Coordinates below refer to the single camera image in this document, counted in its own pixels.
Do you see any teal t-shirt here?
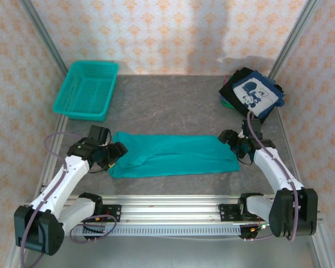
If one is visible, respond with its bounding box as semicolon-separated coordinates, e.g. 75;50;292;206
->
109;131;241;179

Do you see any stack of folded clothes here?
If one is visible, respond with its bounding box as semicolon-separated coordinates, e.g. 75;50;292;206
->
218;66;284;125

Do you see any navy cartoon mouse t-shirt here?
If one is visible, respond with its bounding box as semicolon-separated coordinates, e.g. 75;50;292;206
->
231;70;286;119

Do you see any teal plastic basket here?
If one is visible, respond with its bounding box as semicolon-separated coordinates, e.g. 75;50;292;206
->
52;60;120;122

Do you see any thin black right camera cable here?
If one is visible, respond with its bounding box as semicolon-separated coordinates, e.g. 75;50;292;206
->
238;152;255;166

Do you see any thin black camera cable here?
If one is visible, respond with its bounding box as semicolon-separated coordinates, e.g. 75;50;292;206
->
88;164;112;174
238;152;255;166

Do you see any thin black left camera cable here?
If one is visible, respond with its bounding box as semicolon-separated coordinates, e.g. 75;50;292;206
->
88;164;112;174

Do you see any aluminium side rail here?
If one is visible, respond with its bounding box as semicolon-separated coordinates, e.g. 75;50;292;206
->
4;114;68;268
275;110;333;268

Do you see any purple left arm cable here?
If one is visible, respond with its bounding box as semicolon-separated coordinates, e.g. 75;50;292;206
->
18;132;86;268

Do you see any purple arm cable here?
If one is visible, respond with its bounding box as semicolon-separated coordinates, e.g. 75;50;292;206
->
18;132;86;268
247;111;301;241

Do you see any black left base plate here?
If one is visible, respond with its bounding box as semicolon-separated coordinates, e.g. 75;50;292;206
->
102;204;122;223

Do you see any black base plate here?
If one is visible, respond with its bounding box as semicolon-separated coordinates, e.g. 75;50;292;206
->
219;203;249;223
102;204;122;223

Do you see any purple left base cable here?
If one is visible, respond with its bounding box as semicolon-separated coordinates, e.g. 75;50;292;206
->
69;213;118;244

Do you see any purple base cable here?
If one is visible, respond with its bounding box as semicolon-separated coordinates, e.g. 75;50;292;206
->
245;220;274;242
69;213;118;244

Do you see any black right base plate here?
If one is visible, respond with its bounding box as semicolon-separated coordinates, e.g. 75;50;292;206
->
219;203;249;223

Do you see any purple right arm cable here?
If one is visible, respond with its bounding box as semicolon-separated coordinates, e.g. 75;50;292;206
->
247;111;301;241

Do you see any aluminium rail beam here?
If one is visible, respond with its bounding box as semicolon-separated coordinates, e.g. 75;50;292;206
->
64;195;323;224

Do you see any grey slotted cable duct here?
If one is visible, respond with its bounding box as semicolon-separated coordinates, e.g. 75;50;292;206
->
71;225;242;237

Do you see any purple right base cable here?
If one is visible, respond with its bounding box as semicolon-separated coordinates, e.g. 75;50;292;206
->
245;220;274;242

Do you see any aluminium frame post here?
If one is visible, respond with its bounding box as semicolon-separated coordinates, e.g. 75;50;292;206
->
18;0;70;76
267;0;322;79

